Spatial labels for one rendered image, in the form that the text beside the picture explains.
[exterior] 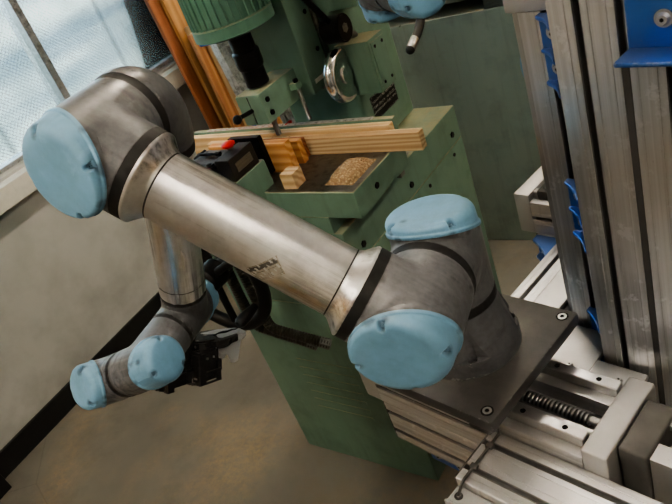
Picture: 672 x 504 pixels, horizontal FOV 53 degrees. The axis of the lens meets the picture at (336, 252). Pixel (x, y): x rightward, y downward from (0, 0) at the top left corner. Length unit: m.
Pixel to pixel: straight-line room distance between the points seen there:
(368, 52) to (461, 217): 0.76
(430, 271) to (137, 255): 2.29
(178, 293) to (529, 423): 0.55
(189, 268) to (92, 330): 1.82
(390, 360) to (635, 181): 0.35
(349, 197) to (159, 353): 0.48
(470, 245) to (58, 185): 0.48
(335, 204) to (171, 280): 0.41
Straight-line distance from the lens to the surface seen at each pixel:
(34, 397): 2.76
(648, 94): 0.78
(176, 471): 2.29
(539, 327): 0.98
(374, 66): 1.52
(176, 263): 1.04
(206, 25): 1.42
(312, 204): 1.36
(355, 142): 1.42
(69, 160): 0.77
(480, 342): 0.90
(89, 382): 1.12
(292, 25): 1.51
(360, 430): 1.88
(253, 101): 1.47
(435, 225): 0.80
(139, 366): 1.04
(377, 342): 0.72
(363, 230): 1.43
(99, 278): 2.85
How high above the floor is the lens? 1.47
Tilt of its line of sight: 30 degrees down
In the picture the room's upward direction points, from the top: 22 degrees counter-clockwise
